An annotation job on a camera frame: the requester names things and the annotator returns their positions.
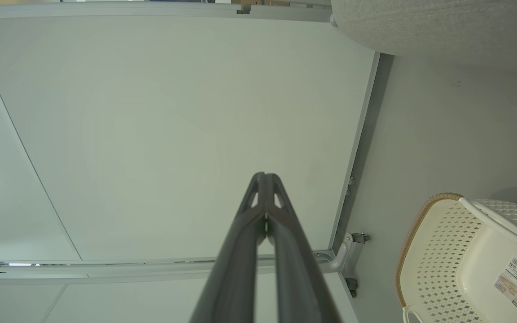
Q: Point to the cream perforated plastic laundry basket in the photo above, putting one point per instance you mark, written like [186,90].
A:
[438,260]

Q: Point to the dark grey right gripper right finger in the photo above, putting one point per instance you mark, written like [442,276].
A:
[299,278]

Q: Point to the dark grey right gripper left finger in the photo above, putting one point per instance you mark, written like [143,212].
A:
[236,269]

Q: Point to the wide white partition panel grey frame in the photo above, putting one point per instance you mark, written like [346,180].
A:
[173,112]

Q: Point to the grey curved partition foot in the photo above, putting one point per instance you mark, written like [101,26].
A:
[343,256]
[333,19]

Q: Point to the small black caster wheel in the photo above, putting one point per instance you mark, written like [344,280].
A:
[352,288]

